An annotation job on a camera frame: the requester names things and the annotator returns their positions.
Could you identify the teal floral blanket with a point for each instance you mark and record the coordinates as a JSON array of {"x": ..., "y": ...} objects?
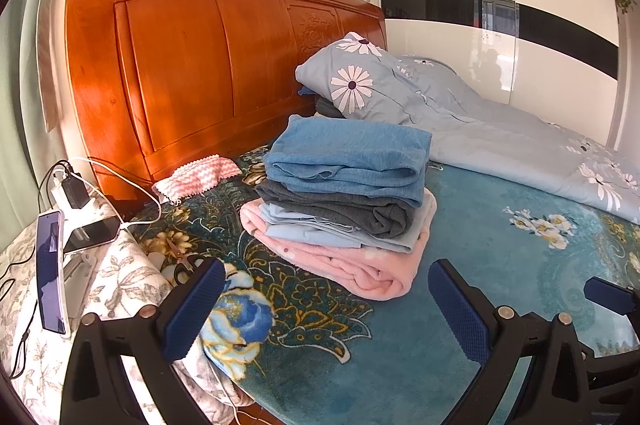
[{"x": 450, "y": 285}]

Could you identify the light blue garment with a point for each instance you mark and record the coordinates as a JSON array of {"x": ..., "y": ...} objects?
[{"x": 320, "y": 232}]

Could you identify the white power strip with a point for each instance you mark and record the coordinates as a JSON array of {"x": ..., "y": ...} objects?
[{"x": 87, "y": 205}]

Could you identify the white phone stand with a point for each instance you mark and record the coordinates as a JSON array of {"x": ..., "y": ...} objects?
[{"x": 77, "y": 280}]

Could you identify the pink fleece garment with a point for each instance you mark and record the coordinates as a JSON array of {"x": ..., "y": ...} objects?
[{"x": 360, "y": 270}]

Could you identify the white framed phone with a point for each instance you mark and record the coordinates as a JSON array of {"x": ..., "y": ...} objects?
[{"x": 50, "y": 275}]

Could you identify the dark cloth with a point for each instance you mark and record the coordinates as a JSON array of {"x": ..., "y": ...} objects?
[{"x": 327, "y": 107}]

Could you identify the hanging wall calendar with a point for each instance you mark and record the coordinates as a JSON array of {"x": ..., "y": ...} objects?
[{"x": 49, "y": 55}]

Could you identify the dark grey garment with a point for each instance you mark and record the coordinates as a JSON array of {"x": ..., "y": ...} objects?
[{"x": 340, "y": 210}]

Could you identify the black smartphone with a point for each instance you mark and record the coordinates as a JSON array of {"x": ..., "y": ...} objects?
[{"x": 92, "y": 235}]

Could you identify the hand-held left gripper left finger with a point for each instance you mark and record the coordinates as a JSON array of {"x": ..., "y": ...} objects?
[{"x": 195, "y": 310}]

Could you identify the black charger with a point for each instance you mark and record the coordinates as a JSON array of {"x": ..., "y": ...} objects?
[{"x": 75, "y": 192}]

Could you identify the pink white striped cloth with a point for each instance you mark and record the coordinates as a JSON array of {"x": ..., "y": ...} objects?
[{"x": 195, "y": 180}]

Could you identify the light blue daisy duvet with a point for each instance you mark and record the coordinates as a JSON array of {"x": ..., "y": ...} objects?
[{"x": 500, "y": 135}]

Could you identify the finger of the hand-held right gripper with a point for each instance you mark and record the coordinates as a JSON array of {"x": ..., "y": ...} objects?
[
  {"x": 607, "y": 295},
  {"x": 615, "y": 377}
]

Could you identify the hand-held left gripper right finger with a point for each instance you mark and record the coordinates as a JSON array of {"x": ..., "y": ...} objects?
[{"x": 460, "y": 315}]

